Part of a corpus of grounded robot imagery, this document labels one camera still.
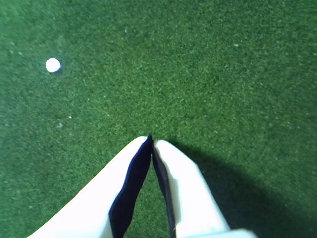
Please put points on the long green putting mat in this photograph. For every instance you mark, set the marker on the long green putting mat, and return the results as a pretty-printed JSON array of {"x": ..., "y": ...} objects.
[{"x": 198, "y": 74}]

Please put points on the small white dot marker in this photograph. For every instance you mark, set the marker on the small white dot marker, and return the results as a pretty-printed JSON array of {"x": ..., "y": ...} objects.
[{"x": 53, "y": 65}]

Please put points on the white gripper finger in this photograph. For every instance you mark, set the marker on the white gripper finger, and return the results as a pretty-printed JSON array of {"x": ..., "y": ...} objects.
[
  {"x": 190, "y": 198},
  {"x": 84, "y": 213}
]

